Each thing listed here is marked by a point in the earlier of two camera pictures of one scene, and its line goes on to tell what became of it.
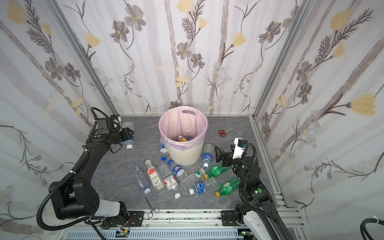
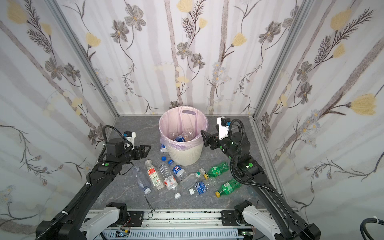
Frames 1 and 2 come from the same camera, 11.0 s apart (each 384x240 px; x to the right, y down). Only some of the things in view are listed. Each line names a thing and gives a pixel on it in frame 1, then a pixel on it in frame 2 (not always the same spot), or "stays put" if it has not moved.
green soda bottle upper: x=216 y=171 stays put
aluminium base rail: x=178 y=225 stays put
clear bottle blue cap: x=205 y=186 stays put
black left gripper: x=127 y=134 to x=137 y=152
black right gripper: x=227 y=160 to x=212 y=142
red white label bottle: x=154 y=175 stays put
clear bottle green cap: x=187 y=181 stays put
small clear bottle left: x=142 y=180 stays put
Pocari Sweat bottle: x=207 y=155 to x=187 y=135
